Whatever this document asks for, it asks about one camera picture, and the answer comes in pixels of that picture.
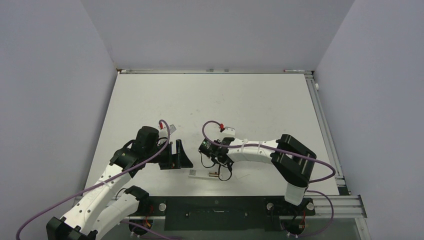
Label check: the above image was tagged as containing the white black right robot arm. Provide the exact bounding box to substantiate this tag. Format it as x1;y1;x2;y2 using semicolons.
198;134;317;214

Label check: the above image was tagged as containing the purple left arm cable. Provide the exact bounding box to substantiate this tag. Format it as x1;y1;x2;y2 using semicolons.
15;119;171;240

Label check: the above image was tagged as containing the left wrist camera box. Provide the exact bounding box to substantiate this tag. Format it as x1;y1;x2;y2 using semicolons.
158;124;177;138

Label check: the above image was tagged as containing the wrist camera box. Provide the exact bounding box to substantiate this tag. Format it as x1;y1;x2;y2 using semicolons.
158;124;177;138
219;125;236;138

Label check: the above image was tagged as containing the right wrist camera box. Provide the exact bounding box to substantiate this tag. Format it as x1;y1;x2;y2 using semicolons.
219;125;236;138

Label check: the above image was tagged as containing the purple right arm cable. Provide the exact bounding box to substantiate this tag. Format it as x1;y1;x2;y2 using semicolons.
202;120;337;238

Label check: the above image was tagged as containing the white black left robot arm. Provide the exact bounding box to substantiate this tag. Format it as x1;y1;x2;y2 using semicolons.
46;121;193;240

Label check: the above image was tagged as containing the white remote control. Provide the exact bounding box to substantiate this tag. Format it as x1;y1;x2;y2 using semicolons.
188;169;223;180

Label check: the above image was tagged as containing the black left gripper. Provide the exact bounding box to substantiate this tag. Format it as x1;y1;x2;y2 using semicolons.
145;139;192;170

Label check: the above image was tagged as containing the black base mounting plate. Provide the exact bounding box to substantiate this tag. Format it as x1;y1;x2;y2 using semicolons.
130;196;316;231

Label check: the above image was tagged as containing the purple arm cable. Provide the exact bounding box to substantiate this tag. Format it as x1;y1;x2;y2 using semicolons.
202;120;337;238
15;119;171;240

